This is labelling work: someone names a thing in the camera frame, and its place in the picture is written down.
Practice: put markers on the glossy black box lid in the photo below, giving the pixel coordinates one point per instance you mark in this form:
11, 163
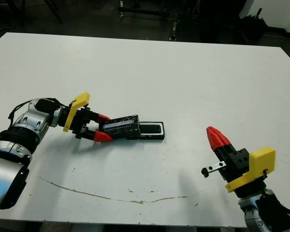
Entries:
122, 126

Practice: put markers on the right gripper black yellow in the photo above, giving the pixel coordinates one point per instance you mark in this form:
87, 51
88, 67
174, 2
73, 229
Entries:
241, 166

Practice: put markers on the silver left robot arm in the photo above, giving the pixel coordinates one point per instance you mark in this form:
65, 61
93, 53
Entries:
26, 123

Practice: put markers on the black box with white insert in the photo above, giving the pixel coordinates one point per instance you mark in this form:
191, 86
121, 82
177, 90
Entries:
154, 137

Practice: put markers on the black slanted metal leg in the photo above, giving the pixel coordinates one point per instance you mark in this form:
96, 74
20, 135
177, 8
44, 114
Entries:
54, 12

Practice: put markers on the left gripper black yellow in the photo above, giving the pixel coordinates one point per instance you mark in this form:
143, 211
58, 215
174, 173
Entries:
82, 118

